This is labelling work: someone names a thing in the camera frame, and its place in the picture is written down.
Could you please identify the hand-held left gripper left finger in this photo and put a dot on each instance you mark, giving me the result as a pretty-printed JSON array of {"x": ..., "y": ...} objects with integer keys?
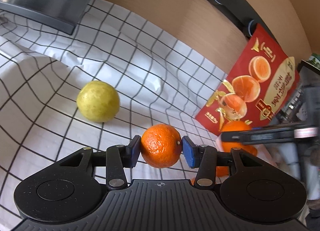
[{"x": 133, "y": 152}]

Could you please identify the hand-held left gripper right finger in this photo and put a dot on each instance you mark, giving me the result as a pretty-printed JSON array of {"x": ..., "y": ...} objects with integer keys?
[{"x": 190, "y": 153}]

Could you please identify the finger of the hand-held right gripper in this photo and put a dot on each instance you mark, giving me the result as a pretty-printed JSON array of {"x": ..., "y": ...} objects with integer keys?
[{"x": 231, "y": 137}]

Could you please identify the large orange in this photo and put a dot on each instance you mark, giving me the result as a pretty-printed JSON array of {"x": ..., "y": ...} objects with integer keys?
[{"x": 235, "y": 127}]

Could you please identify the pink cardboard box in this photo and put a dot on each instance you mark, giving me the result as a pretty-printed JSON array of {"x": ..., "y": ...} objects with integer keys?
[{"x": 266, "y": 155}]

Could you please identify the small rough mandarin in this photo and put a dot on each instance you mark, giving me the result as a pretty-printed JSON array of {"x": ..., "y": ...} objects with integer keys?
[{"x": 161, "y": 145}]

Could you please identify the small yellow-green guava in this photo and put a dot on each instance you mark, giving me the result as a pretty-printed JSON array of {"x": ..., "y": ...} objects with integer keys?
[{"x": 98, "y": 101}]

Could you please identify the black computer case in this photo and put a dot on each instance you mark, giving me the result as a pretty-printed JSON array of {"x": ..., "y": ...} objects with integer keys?
[{"x": 297, "y": 100}]

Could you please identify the red printed snack bag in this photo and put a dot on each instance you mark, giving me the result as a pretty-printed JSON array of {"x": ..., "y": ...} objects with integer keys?
[{"x": 250, "y": 78}]

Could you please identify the colourful small ornaments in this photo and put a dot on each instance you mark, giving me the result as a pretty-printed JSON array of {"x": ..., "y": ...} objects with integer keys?
[{"x": 314, "y": 60}]

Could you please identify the white black-checked cloth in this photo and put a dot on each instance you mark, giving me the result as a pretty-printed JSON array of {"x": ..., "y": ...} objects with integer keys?
[{"x": 75, "y": 58}]

